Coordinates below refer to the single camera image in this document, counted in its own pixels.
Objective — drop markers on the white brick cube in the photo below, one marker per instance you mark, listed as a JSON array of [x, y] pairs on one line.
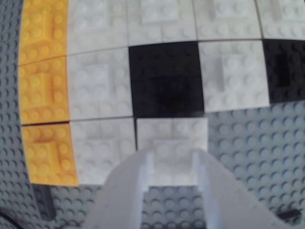
[[102, 150], [95, 23], [162, 19], [233, 74], [283, 16], [226, 19], [100, 83], [171, 131]]

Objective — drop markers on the grey studded baseplate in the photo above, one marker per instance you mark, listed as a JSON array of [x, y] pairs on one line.
[[250, 148]]

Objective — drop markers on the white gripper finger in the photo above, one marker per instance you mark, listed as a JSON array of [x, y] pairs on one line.
[[119, 198], [228, 205]]

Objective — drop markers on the black brick cube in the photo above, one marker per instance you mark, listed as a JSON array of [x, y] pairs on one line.
[[286, 69], [166, 78]]

